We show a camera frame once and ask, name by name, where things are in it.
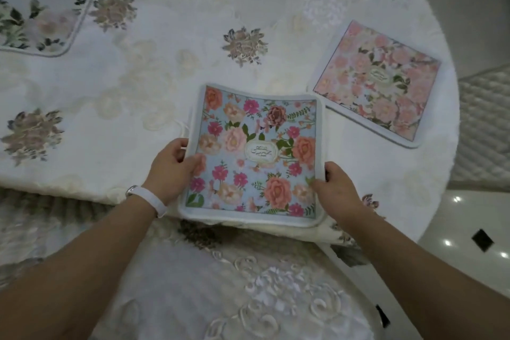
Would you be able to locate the person's right hand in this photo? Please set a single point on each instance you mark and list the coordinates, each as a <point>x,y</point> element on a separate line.
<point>340,196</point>

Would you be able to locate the person's left hand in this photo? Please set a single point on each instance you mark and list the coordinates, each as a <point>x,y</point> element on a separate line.
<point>169,170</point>

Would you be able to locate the person's right thumb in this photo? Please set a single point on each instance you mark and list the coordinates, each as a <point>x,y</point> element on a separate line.
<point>318,185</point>

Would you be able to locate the person's left thumb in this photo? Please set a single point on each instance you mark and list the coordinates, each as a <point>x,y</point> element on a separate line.
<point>196,164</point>

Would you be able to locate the blue floral placemat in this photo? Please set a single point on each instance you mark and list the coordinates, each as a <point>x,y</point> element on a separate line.
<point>255,152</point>

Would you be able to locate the person's right forearm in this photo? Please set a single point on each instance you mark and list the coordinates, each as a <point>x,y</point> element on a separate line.
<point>418,272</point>

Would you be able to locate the person's left forearm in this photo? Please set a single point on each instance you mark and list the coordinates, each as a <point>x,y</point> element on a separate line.
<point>71,272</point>

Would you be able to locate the white wristband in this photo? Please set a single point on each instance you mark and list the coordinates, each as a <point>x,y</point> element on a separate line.
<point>153,199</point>

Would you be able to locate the white embroidered floral tablecloth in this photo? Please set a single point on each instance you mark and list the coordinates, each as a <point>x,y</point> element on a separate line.
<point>159,72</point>

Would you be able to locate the pink floral placemat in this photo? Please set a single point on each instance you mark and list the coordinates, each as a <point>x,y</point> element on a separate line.
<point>378,82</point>

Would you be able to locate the white lace embroidered chair cover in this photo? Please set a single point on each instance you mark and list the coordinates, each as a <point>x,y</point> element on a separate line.
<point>239,292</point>

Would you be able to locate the white quilted chair cushion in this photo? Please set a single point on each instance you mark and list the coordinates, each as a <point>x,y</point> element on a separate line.
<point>482,128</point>

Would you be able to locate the white placemat with dark leaves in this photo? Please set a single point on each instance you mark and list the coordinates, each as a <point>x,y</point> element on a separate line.
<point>38,5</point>

